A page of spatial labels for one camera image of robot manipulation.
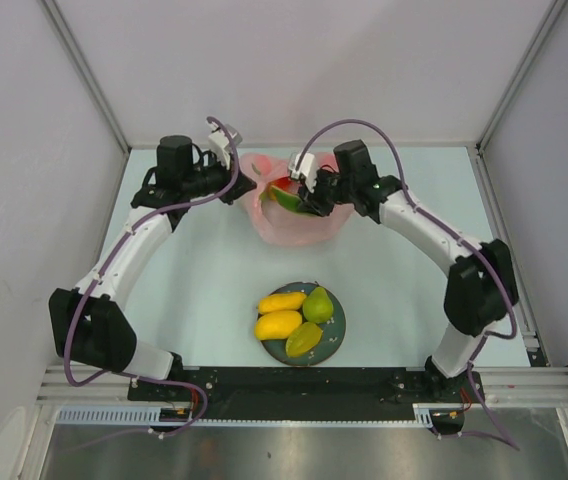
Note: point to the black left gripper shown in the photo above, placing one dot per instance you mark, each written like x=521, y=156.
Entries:
x=242, y=186

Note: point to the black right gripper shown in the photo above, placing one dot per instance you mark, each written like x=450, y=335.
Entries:
x=311, y=201

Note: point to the red fake watermelon slice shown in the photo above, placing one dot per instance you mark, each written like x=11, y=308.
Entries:
x=287, y=200

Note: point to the pink plastic bag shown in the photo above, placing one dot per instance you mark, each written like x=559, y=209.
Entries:
x=275, y=225

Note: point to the green fake guava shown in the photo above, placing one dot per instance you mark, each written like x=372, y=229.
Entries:
x=318, y=306

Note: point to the yellow fake banana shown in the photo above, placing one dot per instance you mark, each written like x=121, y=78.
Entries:
x=281, y=302

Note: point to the yellow fake mango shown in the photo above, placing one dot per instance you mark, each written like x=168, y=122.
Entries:
x=277, y=325

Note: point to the yellow fake starfruit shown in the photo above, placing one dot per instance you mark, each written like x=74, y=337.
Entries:
x=303, y=339

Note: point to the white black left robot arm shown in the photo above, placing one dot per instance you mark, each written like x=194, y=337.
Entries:
x=88, y=321

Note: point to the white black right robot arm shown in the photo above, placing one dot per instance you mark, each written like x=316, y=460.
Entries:
x=481, y=287

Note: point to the blue ceramic plate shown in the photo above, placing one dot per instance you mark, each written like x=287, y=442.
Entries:
x=334, y=331

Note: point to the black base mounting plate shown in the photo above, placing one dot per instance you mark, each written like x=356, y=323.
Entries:
x=341, y=394

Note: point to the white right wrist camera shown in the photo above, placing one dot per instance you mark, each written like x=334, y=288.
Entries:
x=303, y=169

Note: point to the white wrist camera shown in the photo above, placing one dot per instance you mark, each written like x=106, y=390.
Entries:
x=303, y=169
x=219, y=144

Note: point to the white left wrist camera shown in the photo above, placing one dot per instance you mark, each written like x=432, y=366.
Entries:
x=219, y=144

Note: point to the aluminium frame rail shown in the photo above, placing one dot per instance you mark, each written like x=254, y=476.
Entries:
x=78, y=60

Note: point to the white slotted cable duct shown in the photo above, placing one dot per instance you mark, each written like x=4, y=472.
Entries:
x=108, y=415

